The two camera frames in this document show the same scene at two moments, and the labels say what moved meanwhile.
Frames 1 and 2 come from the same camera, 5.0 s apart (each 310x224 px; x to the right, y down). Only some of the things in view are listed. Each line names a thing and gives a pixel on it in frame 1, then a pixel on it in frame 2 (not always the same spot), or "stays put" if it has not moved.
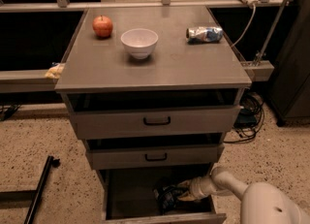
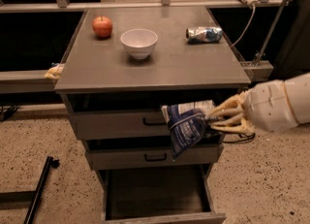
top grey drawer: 197,113 stays put
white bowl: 139,42 stays put
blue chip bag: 168,197 -> 187,123
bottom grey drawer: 129,194 stays put
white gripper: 196,188 -> 266,106
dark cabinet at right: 290,97 stays put
